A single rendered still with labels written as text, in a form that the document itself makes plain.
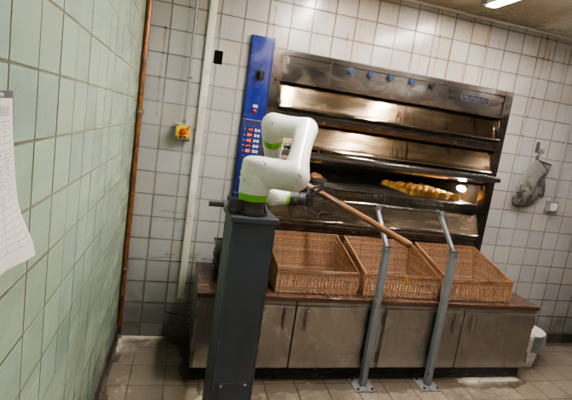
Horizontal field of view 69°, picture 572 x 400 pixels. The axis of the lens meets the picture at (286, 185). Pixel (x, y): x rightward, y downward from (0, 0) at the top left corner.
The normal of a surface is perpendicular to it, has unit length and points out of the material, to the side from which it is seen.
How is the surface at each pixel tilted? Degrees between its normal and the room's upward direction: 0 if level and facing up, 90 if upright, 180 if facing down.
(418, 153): 70
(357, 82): 90
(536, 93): 90
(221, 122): 90
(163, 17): 90
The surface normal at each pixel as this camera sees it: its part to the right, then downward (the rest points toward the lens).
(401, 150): 0.26, -0.18
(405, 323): 0.22, 0.21
